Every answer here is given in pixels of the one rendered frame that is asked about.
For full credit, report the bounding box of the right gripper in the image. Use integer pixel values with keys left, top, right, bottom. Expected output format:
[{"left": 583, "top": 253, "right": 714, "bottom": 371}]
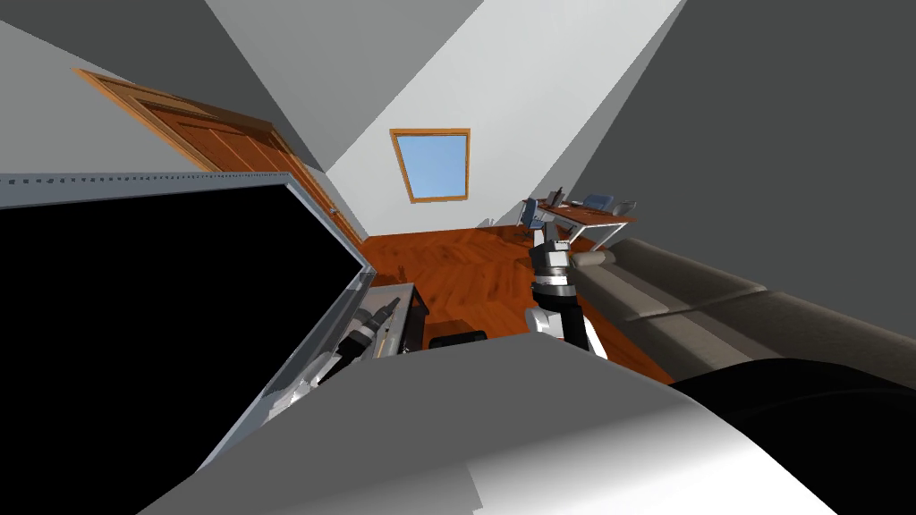
[{"left": 530, "top": 230, "right": 574, "bottom": 272}]

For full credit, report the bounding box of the grey television stand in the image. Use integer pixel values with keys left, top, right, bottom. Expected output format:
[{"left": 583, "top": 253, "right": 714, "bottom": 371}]
[{"left": 360, "top": 282, "right": 431, "bottom": 357}]

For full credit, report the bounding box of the wooden desk with white legs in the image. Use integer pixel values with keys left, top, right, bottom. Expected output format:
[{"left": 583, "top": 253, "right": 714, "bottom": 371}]
[{"left": 536, "top": 187, "right": 638, "bottom": 252}]

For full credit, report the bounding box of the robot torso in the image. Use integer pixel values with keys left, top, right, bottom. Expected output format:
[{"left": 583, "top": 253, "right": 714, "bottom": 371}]
[{"left": 135, "top": 330, "right": 840, "bottom": 515}]

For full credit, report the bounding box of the wood framed window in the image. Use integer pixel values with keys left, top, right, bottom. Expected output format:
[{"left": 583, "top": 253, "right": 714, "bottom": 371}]
[{"left": 389, "top": 128, "right": 472, "bottom": 205}]

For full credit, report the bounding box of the grey brown sofa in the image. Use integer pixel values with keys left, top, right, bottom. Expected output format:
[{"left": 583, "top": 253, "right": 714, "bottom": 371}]
[{"left": 570, "top": 236, "right": 916, "bottom": 391}]

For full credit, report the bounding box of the brown wooden door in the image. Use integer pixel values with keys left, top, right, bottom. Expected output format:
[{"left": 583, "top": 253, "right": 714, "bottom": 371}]
[{"left": 74, "top": 67, "right": 368, "bottom": 248}]

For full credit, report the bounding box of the black television with silver frame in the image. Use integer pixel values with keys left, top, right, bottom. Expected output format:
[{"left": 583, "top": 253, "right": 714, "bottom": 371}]
[{"left": 0, "top": 171, "right": 378, "bottom": 515}]

